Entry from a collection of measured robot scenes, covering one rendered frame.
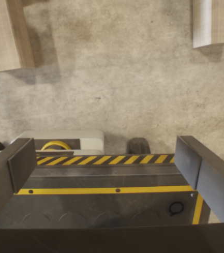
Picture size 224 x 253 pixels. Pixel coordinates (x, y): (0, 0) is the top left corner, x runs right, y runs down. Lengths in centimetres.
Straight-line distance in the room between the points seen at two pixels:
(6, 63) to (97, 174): 38
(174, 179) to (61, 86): 44
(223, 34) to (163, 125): 32
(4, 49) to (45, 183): 37
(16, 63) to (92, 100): 24
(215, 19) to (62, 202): 56
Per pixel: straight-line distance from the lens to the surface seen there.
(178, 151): 16
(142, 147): 53
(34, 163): 17
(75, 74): 61
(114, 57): 61
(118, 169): 33
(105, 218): 40
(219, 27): 59
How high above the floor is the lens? 61
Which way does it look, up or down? 73 degrees down
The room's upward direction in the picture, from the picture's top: 174 degrees clockwise
